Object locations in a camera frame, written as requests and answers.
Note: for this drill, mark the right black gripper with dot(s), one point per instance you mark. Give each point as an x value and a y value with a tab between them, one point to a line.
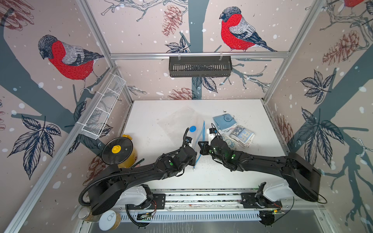
203	148

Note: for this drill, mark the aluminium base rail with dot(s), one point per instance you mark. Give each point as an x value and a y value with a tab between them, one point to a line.
205	205

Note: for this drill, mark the clear vacuum bag blue zipper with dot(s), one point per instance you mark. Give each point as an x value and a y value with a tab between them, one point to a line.
175	125

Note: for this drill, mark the white mesh wall shelf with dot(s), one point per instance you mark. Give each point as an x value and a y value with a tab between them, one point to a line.
94	126

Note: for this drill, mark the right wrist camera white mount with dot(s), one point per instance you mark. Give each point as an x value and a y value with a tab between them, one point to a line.
212	133

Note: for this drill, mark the yellow pot black lid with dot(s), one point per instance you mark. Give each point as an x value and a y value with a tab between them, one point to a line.
120	151

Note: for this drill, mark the cream towel blue bunny print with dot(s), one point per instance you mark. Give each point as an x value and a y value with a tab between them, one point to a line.
234	145

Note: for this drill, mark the glass jar with metal lid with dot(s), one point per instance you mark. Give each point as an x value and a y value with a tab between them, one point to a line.
85	214

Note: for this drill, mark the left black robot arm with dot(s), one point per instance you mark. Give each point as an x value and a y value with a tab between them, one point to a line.
103	192

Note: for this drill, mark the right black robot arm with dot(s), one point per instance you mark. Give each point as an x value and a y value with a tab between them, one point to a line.
298	177

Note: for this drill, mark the black hanging wire basket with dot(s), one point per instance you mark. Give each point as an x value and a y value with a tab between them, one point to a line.
200	66

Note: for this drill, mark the grey patterned folded towel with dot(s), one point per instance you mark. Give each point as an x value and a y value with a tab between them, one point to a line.
242	135

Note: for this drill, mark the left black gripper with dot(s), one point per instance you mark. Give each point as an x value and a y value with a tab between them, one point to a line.
194	159

